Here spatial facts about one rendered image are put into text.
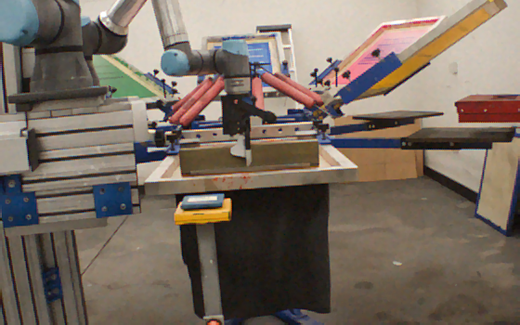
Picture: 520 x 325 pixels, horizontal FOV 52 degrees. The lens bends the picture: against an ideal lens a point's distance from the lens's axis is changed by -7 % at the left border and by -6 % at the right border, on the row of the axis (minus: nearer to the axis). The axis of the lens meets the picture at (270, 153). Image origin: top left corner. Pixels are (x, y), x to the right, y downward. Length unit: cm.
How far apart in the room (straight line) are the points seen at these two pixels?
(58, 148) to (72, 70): 18
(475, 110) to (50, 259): 167
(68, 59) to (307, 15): 512
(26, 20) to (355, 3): 543
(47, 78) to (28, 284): 59
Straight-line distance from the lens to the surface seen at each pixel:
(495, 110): 235
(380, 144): 267
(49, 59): 133
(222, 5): 628
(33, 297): 165
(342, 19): 636
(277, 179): 153
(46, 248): 164
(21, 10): 120
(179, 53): 155
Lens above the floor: 126
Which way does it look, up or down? 8 degrees down
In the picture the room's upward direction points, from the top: 4 degrees counter-clockwise
